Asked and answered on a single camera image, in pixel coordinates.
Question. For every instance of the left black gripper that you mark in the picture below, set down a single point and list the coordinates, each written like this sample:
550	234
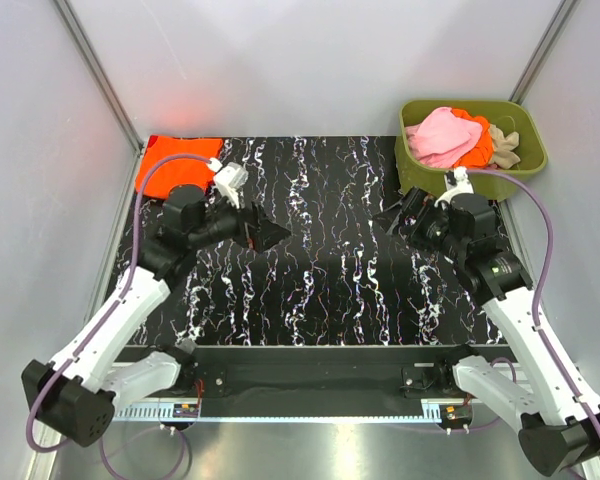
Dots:
258	232

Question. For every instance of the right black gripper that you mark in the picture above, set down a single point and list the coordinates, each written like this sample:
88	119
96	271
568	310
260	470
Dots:
417	203

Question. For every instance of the orange t shirt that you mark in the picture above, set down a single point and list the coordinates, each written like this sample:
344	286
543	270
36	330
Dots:
481	153
177	172

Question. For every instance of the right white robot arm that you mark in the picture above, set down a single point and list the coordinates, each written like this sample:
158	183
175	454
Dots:
498	282

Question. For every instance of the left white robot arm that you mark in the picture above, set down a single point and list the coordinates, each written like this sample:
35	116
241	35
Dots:
76	393

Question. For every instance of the black marble pattern mat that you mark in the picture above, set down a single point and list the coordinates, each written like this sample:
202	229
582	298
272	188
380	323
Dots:
338	279

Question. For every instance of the pink t shirt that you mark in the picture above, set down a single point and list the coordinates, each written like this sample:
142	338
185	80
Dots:
442	138

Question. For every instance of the orange t shirt in bin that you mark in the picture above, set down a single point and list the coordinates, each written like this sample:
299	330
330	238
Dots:
481	153

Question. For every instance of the beige t shirt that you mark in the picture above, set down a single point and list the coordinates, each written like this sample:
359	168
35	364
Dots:
504	146

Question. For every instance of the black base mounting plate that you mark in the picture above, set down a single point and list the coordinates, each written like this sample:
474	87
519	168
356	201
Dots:
303	385

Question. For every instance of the olive green plastic bin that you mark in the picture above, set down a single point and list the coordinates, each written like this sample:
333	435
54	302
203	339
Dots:
493	184

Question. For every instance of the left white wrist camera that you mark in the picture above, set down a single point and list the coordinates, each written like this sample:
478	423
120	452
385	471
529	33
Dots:
229	180

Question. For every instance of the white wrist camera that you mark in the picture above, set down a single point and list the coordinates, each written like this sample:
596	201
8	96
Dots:
229	180
455	185

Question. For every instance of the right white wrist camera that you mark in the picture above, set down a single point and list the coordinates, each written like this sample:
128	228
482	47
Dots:
455	185

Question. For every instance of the aluminium rail frame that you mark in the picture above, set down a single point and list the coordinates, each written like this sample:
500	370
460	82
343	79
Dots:
507	392

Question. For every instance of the right aluminium corner post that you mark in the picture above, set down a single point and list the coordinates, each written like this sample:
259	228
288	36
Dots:
549	39

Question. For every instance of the aluminium corner post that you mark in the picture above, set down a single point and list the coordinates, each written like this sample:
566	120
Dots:
549	39
90	58

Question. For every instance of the left aluminium corner post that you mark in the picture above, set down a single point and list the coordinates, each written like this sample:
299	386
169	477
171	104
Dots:
90	58

